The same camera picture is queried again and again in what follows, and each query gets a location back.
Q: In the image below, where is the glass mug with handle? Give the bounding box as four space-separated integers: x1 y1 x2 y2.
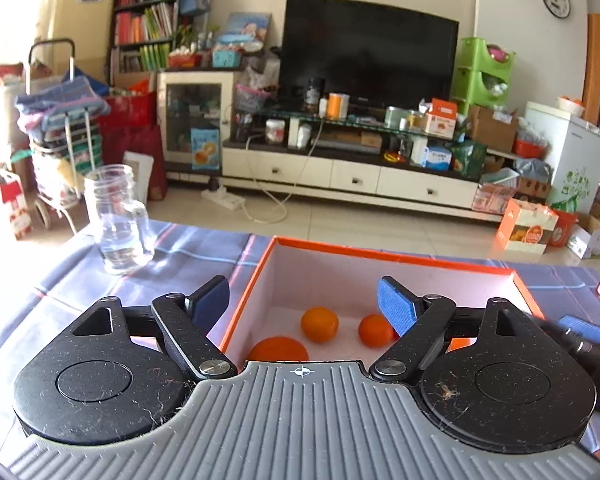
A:
83 163 156 275

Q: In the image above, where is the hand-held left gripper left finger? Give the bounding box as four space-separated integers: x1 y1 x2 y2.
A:
71 275 238 381

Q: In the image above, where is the loaded shopping trolley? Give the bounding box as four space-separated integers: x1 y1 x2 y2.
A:
14 40 112 237

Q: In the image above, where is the orange cardboard box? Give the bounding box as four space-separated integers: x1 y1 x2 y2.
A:
220 236 549 367

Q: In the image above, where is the pink basket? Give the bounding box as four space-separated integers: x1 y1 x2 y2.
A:
234 84 271 111

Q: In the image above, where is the white power strip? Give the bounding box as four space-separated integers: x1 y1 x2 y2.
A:
202 185 246 211

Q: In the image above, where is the red shopping bag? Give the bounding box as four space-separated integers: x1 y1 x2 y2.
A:
96 91 169 202

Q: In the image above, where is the blue tissue box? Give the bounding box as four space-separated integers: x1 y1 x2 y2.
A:
422 145 454 170

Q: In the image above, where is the orange gift box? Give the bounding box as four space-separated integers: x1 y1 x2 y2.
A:
495 198 560 255

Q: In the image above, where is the green plastic storage rack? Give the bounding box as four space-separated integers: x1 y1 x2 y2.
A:
450 36 517 112

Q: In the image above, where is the white picture frame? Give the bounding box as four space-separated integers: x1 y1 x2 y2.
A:
122 150 155 207

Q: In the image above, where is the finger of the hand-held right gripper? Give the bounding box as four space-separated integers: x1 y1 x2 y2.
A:
522 312 600 361

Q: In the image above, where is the white television stand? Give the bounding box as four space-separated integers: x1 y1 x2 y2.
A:
222 105 520 222

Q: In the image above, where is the black flat television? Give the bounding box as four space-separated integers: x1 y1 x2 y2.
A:
279 0 460 112

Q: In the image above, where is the dark bottle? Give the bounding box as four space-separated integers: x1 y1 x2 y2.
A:
304 77 326 114

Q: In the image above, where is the brown cardboard box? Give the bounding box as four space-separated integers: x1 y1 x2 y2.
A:
467 105 521 154

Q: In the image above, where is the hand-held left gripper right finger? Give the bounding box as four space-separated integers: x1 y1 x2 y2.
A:
369 276 531 383

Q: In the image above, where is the plaid blue tablecloth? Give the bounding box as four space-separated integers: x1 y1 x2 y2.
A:
0 219 600 461

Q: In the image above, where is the teal basket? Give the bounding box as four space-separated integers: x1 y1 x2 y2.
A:
212 45 244 69

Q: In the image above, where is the red and white carton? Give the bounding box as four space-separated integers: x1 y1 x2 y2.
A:
0 167 34 242

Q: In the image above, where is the blue picture board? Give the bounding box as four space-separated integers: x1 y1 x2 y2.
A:
224 12 271 54

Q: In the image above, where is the clear plastic jar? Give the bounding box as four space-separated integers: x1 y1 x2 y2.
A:
264 118 286 145

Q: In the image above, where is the orange and white canister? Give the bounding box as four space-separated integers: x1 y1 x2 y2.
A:
328 93 351 120

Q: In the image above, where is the standing air conditioner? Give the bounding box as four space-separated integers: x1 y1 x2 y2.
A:
47 0 121 82

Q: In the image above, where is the orange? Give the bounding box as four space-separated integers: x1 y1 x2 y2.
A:
358 314 399 349
300 306 340 344
247 336 310 363

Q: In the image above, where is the white cable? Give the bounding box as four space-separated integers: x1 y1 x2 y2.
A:
244 124 327 224

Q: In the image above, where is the dark bookshelf with books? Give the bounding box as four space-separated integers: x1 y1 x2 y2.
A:
108 0 189 87

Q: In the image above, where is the orange and white packet box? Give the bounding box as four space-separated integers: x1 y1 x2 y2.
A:
423 98 459 140

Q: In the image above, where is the green snack bag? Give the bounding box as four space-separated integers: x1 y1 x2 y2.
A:
449 139 489 181

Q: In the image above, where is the white printed carton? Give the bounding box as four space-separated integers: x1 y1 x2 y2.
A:
567 212 600 260

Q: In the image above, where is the blue snack packet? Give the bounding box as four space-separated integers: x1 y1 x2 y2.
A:
190 127 221 171

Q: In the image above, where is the white mini fridge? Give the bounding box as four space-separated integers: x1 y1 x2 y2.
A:
523 101 600 217

